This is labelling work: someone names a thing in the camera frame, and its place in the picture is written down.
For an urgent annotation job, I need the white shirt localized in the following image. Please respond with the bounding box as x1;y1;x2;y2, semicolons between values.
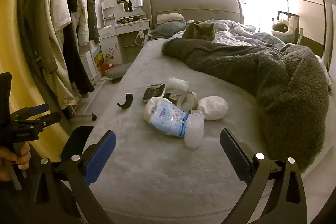
50;0;72;30

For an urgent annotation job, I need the grey bed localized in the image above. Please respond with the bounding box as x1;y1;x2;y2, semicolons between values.
87;0;331;219

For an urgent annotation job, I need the beige coat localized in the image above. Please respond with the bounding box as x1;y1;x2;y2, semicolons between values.
42;0;78;110

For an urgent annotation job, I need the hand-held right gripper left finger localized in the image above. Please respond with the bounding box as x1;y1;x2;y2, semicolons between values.
28;130;117;224

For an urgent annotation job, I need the beige pillow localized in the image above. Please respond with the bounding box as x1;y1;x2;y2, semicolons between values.
157;13;184;24

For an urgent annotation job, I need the white vanity desk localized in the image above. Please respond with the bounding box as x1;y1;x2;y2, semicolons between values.
98;0;151;64

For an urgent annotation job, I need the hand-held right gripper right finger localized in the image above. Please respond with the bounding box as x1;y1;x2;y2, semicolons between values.
219;128;307;224

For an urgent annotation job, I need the teal pillow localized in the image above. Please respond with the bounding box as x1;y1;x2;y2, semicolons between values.
150;21;187;38

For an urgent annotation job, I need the blue white tissue wrapper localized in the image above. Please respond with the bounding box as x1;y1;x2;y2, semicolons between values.
144;97;190;138

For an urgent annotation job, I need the light blue duvet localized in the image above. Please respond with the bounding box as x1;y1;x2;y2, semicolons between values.
168;20;286;51

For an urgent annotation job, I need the dark grey fluffy blanket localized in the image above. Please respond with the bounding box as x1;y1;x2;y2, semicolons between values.
161;38;330;174

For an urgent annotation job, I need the person's left hand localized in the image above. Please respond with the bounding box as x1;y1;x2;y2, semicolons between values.
0;144;30;182

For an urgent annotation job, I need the clear plastic bag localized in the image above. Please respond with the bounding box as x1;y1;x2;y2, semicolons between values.
167;77;190;92

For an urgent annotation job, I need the dark green vest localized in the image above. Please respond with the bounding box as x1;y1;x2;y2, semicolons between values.
80;0;100;45

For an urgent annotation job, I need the black garment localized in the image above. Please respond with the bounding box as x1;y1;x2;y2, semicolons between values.
49;0;95;96

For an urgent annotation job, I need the white clothes rack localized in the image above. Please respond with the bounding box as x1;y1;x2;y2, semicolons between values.
34;0;111;121

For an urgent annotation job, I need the black curved plastic piece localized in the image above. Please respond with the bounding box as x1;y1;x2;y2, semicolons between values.
117;93;133;110

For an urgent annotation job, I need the white puffer jacket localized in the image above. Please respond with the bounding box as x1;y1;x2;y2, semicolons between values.
71;0;90;46

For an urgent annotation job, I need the grey cat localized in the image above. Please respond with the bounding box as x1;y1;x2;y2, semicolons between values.
182;21;216;42

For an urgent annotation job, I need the cardboard tape roll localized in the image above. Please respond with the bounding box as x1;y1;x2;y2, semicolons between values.
175;91;199;112
162;92;179;104

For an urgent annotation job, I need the clear plastic wrap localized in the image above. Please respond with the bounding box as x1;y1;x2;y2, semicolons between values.
184;109;205;149

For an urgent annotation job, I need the grey wheeled stool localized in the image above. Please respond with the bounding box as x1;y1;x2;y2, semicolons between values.
105;64;130;83

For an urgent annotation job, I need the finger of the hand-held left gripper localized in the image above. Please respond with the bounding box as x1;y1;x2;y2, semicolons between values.
10;104;50;122
18;112;62;128

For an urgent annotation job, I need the yellow painting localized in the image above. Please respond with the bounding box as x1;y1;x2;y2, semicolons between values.
92;46;104;73

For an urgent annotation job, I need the red bag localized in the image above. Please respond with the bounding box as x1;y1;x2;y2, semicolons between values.
101;63;116;75

